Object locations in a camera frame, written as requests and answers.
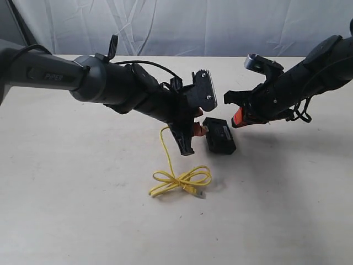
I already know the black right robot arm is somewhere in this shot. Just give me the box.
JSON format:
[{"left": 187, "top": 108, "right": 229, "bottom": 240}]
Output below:
[{"left": 224, "top": 35, "right": 352, "bottom": 128}]

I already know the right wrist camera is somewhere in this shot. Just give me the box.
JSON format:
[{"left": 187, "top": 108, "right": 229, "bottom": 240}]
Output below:
[{"left": 244, "top": 54, "right": 284, "bottom": 75}]

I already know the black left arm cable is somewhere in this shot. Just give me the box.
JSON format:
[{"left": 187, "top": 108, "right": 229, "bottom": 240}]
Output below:
[{"left": 13, "top": 34, "right": 183, "bottom": 89}]

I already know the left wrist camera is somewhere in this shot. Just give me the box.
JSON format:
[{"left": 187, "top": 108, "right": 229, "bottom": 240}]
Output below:
[{"left": 181, "top": 70, "right": 217, "bottom": 112}]

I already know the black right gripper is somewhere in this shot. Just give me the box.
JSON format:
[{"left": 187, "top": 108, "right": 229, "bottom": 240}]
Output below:
[{"left": 223, "top": 71, "right": 301, "bottom": 128}]

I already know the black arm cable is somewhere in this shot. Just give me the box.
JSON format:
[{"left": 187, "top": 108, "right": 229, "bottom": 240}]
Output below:
[
  {"left": 13, "top": 34, "right": 183, "bottom": 89},
  {"left": 285, "top": 98, "right": 312, "bottom": 123}
]

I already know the yellow ethernet cable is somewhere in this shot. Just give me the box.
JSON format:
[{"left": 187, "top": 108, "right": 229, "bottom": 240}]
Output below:
[{"left": 148, "top": 124, "right": 212, "bottom": 199}]

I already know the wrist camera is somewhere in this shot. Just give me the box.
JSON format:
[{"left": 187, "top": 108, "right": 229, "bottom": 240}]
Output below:
[
  {"left": 181, "top": 70, "right": 217, "bottom": 112},
  {"left": 244, "top": 54, "right": 284, "bottom": 75}
]

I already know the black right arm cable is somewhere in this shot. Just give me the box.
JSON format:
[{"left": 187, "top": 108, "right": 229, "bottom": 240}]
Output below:
[{"left": 285, "top": 98, "right": 312, "bottom": 123}]

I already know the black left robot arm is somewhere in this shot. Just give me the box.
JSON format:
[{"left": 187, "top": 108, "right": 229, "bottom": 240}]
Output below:
[{"left": 1, "top": 40, "right": 202, "bottom": 156}]

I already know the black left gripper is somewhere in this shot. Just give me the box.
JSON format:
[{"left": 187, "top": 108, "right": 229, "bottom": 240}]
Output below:
[{"left": 159, "top": 88, "right": 207, "bottom": 156}]

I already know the black network switch box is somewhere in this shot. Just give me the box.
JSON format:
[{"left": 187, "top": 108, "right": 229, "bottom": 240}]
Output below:
[{"left": 202, "top": 117, "right": 236, "bottom": 155}]

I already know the white wrinkled backdrop curtain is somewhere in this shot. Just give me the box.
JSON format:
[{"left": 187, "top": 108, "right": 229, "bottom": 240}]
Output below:
[{"left": 14, "top": 0, "right": 352, "bottom": 57}]

